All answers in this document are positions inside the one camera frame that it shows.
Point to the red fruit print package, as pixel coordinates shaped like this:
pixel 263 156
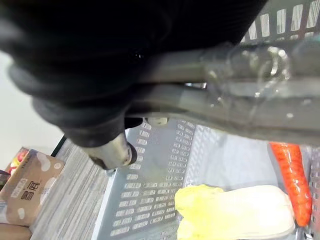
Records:
pixel 17 158

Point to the pale yellow napa cabbage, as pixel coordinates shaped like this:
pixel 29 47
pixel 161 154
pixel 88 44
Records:
pixel 232 212

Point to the brown printed carton box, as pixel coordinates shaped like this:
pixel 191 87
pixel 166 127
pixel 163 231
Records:
pixel 27 187

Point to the tan cardboard box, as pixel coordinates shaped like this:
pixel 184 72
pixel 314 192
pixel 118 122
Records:
pixel 12 232

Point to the orange carrot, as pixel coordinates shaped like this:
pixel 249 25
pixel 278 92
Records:
pixel 292 175

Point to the grey plastic shopping basket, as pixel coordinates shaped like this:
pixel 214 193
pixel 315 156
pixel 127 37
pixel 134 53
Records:
pixel 150 200

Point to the right robot hand black cloth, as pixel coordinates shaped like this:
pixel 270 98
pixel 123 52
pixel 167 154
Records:
pixel 75 62

